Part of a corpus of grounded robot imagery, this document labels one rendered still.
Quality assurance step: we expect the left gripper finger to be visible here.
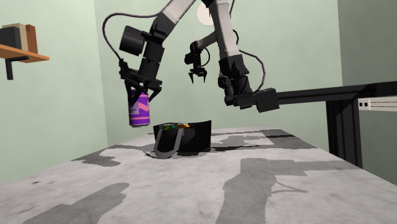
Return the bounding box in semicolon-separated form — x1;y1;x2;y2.
143;83;161;102
124;80;145;106

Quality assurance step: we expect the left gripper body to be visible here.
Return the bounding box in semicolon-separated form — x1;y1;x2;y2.
119;58;162;89

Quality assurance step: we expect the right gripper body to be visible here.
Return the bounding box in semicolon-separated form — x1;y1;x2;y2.
190;61;206;74

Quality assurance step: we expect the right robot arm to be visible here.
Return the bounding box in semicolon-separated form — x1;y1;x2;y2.
184;30;234;98

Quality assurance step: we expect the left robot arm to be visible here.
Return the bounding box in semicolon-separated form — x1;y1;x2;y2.
119;0;255;101

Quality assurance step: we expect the orange drink can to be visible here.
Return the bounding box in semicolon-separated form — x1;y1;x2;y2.
176;123;189;129

